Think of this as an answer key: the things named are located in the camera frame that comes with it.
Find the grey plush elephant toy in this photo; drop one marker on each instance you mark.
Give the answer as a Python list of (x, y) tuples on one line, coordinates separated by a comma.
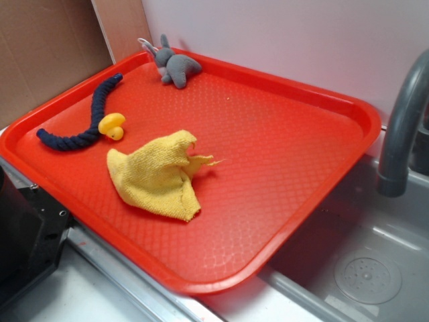
[(172, 67)]

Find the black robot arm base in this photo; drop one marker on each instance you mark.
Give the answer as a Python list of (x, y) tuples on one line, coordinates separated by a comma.
[(33, 230)]

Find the yellow terry cloth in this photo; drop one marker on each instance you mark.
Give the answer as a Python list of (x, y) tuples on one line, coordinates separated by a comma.
[(158, 176)]

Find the grey plastic faucet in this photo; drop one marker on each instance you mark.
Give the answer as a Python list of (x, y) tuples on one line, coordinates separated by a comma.
[(405, 145)]

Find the brown cardboard panel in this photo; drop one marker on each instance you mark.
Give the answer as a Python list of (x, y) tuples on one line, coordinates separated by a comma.
[(48, 47)]

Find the red plastic tray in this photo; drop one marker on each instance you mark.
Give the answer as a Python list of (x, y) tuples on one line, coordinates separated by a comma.
[(280, 147)]

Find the grey toy sink basin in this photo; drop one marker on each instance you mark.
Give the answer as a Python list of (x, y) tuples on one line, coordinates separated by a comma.
[(358, 257)]

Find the dark blue rope toy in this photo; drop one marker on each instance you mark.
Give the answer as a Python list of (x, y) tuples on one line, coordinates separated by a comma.
[(92, 134)]

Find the yellow rubber duck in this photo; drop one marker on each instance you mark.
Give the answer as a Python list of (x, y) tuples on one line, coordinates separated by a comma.
[(111, 126)]

